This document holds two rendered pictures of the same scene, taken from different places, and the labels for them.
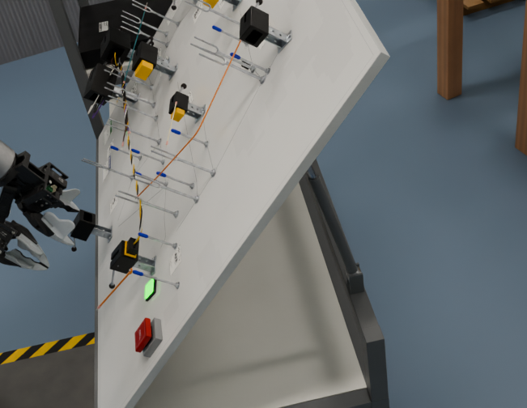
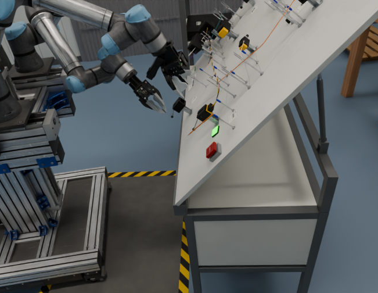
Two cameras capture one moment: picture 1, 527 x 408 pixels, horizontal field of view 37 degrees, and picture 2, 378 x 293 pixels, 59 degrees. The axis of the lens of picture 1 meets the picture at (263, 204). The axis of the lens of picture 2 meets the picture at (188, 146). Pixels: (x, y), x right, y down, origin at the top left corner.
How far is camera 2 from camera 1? 0.41 m
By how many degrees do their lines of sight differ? 7
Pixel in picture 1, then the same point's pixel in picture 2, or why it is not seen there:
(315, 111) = (342, 29)
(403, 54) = (324, 75)
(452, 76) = (350, 86)
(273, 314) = (267, 163)
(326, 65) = (351, 7)
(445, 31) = (352, 63)
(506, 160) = (373, 128)
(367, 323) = (328, 168)
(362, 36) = not seen: outside the picture
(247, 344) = (252, 174)
